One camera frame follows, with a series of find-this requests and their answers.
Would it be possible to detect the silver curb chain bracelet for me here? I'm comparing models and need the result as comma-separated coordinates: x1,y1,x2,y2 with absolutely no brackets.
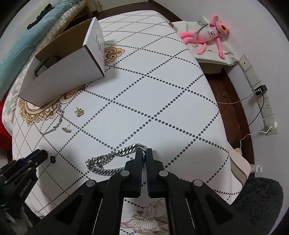
85,143,148,178

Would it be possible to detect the white cardboard box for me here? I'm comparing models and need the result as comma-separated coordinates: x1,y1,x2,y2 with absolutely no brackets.
19,17,105,107

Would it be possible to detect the white bottle on floor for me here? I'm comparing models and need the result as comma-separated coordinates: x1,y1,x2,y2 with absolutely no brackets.
250,164,263,173

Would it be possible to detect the white cloth bag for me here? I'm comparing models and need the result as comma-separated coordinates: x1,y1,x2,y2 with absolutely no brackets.
172,17,239,66

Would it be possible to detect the light blue duvet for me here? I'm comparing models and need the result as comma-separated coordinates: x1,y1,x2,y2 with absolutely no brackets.
1,1,79,96

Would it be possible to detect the white diamond-pattern tablecloth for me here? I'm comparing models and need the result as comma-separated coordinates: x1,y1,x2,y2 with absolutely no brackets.
11,10,245,235

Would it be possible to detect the checkered bed sheet mattress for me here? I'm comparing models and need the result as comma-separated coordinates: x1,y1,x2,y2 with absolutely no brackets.
2,1,86,135

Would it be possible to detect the black clothing on bed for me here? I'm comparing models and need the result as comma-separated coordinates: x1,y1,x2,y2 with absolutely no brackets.
27,3,54,30

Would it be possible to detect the white charger cable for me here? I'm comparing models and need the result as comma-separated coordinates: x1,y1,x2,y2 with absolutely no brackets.
239,121,277,145

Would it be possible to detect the pink panther plush toy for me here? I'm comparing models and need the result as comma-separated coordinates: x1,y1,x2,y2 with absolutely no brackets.
179,15,230,60

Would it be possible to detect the red blanket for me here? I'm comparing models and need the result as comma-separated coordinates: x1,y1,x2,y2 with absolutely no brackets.
0,95,12,151

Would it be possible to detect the thin silver necklace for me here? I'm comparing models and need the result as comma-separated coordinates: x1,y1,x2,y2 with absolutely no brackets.
40,102,65,136

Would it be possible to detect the gold earring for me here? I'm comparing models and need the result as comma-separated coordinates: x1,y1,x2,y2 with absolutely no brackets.
62,125,72,133
75,107,84,117

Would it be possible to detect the wall power strip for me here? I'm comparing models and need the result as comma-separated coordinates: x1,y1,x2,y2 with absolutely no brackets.
239,54,278,135

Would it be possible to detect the black plug adapter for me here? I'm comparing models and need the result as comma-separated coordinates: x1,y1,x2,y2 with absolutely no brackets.
254,85,268,96

